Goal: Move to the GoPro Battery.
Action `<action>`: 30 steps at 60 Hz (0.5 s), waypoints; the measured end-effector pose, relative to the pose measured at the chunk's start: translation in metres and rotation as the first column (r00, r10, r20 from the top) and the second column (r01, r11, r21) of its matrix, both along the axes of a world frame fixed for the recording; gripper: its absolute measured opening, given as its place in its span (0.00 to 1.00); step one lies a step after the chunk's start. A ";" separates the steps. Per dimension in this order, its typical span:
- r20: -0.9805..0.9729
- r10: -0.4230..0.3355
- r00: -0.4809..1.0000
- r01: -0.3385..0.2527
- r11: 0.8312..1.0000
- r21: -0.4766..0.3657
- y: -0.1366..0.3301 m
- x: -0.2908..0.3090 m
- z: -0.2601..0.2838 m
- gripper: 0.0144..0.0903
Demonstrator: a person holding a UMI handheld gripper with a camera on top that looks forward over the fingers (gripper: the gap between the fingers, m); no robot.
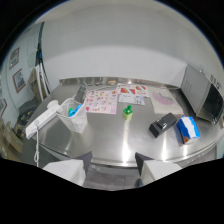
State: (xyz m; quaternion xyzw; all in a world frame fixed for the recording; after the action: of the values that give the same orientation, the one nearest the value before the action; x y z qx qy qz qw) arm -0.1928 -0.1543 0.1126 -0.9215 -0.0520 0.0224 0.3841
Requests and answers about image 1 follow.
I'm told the dark framed picture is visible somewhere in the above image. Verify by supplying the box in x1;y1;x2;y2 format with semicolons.
8;47;21;71

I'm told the black GoPro battery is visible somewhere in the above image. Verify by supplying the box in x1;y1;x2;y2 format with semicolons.
148;112;178;139

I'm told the white printed paper sheet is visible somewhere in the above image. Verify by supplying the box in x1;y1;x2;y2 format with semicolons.
118;93;146;106

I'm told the white power cable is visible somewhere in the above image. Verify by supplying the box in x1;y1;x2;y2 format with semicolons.
33;128;41;168

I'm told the blue marker pen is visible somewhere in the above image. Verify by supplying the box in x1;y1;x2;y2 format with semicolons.
68;104;83;118

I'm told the red printed leaflet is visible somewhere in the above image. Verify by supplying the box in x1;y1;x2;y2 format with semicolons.
118;84;150;98

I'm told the pink sticker sheet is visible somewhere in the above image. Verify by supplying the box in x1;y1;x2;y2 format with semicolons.
83;89;119;115

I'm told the small green toy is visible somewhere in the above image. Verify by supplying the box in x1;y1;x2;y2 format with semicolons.
122;105;134;121

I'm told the cardboard box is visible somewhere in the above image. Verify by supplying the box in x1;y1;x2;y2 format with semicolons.
0;120;24;163

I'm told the pink patterned plastic bag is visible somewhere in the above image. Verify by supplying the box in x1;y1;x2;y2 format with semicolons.
147;87;184;115

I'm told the blue tissue pack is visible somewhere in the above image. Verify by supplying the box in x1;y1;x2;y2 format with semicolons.
176;115;201;145

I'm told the red framed picture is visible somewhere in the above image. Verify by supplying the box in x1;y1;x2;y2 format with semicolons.
12;68;27;94

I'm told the grey microwave oven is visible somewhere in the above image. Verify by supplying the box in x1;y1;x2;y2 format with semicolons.
180;63;224;125

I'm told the white power strip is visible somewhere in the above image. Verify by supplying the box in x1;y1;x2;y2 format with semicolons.
25;100;64;140

